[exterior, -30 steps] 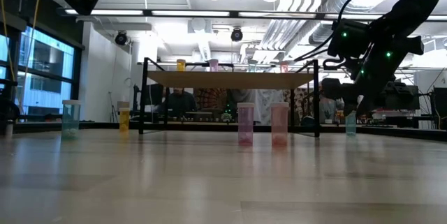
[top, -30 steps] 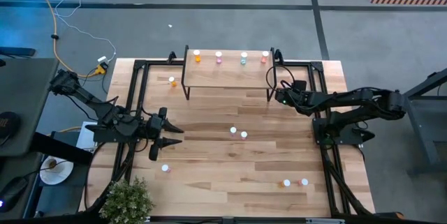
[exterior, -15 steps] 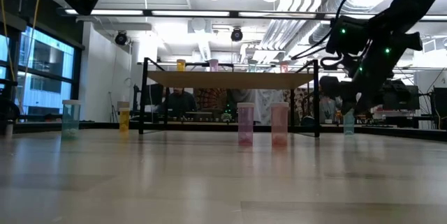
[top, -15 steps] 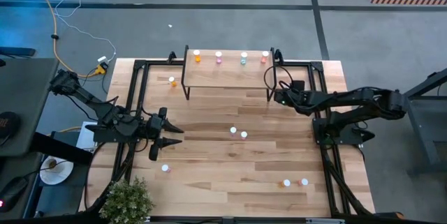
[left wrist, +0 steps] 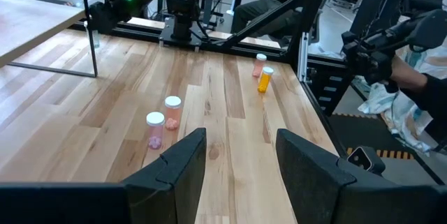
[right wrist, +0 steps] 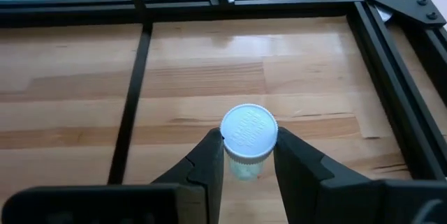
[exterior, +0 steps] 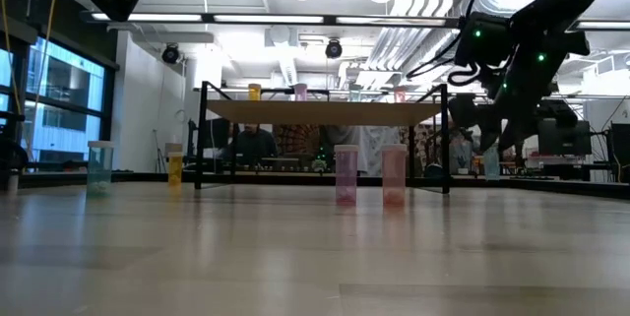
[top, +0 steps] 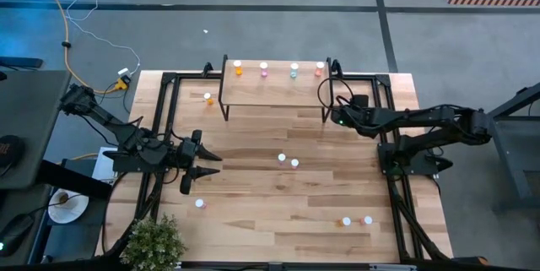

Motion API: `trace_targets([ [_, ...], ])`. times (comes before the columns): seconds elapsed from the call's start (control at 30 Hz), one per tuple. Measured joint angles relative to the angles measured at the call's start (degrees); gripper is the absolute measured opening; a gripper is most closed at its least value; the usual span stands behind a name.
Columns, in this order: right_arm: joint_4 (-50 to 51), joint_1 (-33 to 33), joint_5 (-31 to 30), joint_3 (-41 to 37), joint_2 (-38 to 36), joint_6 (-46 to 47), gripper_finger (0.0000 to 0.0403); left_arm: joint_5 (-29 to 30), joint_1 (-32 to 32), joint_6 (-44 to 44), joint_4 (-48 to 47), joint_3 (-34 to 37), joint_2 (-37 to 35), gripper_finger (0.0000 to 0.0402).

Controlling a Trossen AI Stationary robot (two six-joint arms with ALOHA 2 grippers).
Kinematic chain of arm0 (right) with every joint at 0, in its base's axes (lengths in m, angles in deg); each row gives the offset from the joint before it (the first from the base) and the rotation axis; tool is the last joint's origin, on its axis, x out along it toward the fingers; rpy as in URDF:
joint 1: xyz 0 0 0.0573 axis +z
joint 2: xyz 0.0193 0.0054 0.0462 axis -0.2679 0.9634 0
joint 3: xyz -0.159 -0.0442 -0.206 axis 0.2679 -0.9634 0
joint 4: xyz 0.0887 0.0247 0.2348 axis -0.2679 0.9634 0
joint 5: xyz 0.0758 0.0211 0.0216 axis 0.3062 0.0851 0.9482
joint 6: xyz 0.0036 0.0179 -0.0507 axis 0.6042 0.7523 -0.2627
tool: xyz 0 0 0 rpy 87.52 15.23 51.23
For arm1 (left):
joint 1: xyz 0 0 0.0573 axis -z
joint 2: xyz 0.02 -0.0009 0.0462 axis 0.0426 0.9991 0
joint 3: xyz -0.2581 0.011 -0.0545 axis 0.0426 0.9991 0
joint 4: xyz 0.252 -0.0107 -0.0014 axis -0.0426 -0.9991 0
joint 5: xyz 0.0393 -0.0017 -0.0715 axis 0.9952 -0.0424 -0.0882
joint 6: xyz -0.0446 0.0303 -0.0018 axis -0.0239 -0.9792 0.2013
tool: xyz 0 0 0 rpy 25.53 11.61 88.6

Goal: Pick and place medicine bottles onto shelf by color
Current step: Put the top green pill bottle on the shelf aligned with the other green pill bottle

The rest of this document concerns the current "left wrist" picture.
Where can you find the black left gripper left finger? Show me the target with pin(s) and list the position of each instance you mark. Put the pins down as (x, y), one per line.
(174, 189)

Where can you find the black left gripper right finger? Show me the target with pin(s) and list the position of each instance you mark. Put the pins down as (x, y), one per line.
(311, 182)

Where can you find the red pill bottle white cap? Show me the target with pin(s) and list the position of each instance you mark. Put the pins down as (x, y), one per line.
(173, 116)
(258, 67)

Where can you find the yellow pill bottle white cap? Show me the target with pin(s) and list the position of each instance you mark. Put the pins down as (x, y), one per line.
(264, 82)

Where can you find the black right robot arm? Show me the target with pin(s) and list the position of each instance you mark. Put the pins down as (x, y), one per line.
(181, 4)

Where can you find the purple pill bottle white cap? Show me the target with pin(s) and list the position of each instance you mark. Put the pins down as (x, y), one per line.
(155, 133)

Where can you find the black hazard-striped floor mat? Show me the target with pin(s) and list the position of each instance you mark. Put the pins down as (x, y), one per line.
(366, 130)

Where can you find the white teal crumpled cloth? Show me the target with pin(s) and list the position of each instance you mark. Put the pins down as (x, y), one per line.
(394, 109)

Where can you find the person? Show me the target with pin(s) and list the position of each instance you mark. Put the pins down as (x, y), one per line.
(408, 74)
(258, 11)

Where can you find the small black table camera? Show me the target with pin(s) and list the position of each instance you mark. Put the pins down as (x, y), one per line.
(365, 159)

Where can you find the wooden shelf black metal frame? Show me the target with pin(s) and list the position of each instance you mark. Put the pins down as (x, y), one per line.
(31, 21)

